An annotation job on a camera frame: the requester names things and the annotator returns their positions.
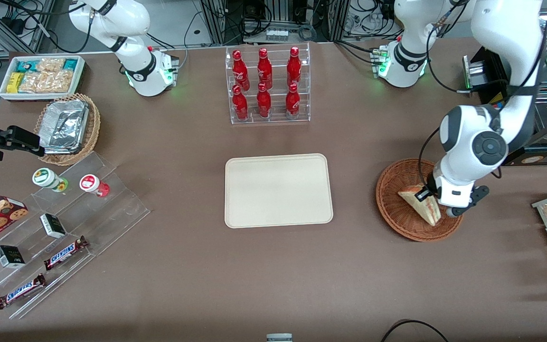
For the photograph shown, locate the yellow snack packet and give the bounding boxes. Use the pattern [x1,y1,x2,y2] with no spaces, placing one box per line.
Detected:
[7,72,25,94]

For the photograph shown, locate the clear acrylic stepped stand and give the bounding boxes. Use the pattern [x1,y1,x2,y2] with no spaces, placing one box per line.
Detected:
[0,151,151,320]

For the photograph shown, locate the snickers chocolate bar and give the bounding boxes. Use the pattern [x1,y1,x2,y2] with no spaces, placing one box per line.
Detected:
[0,274,46,310]
[44,236,88,271]

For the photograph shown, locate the beige plastic tray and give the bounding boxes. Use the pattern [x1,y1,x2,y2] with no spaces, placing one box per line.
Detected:
[225,153,334,229]

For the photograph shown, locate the large clear bag of crackers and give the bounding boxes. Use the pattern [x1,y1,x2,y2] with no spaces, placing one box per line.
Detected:
[19,70,73,94]

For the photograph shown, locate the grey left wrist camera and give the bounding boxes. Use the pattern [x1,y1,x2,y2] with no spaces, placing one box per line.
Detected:
[446,185,490,219]

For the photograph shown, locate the green lidded cup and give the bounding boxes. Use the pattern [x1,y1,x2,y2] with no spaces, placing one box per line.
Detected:
[32,168,68,192]

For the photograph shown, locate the red lidded cup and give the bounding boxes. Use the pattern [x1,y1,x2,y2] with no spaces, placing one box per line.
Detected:
[79,174,110,198]

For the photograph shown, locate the black cable loop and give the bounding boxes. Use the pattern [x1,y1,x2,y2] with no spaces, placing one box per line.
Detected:
[380,319,450,342]

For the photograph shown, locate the round brown wicker basket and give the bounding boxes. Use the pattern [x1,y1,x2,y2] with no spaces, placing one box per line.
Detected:
[376,158,465,242]

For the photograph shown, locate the light wicker basket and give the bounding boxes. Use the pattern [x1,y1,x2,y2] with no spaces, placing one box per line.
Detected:
[35,93,101,166]

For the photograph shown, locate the triangular sandwich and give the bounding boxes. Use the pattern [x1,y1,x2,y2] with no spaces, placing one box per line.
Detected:
[398,185,442,227]

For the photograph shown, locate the red cola bottle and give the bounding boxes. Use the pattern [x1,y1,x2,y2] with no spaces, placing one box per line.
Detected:
[287,47,302,87]
[232,85,249,121]
[257,48,273,90]
[285,83,301,119]
[256,83,272,118]
[232,50,250,91]

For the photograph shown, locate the aluminium foil containers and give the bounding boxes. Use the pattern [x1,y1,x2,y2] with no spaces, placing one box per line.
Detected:
[40,99,89,154]

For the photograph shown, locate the white plastic snack bin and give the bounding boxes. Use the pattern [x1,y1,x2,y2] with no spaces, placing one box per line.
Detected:
[0,56,85,102]

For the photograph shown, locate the clear acrylic bottle rack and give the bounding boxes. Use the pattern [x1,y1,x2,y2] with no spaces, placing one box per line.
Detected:
[225,43,311,125]

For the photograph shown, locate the black food warmer machine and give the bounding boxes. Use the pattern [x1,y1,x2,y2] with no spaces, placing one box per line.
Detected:
[462,45,547,167]

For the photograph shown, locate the small black box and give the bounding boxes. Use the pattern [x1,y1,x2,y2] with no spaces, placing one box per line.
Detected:
[40,214,66,238]
[0,245,26,269]

